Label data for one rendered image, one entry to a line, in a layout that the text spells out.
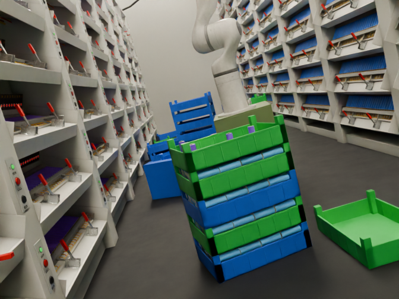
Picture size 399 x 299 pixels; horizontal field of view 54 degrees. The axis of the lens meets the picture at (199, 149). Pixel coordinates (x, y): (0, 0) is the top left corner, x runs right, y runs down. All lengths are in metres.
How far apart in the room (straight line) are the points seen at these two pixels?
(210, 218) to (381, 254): 0.43
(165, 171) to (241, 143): 1.08
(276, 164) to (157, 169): 1.10
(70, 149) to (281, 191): 0.85
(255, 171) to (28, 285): 0.62
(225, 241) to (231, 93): 0.89
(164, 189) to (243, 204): 1.09
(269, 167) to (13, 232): 0.66
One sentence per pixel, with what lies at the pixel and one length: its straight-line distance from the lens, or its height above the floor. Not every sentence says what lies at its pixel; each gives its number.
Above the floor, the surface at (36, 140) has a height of 0.50.
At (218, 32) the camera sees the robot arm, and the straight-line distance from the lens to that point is 1.81.
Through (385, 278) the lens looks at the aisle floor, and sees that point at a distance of 1.04.
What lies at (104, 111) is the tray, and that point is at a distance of 2.26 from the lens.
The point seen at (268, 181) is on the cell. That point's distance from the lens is 1.13.
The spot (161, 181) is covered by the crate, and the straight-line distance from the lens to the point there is 2.13.
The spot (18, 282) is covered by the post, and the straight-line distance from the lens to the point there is 0.99.
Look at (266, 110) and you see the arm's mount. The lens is 1.78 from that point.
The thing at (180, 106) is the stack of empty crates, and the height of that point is 0.43.
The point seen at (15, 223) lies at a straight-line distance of 0.93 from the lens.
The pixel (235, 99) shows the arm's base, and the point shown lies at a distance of 1.81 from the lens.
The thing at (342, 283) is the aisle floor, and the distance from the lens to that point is 1.04.
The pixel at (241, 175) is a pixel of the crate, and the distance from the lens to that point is 1.07.
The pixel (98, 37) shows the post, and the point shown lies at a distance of 3.00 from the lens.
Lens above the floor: 0.53
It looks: 9 degrees down
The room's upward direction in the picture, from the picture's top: 15 degrees counter-clockwise
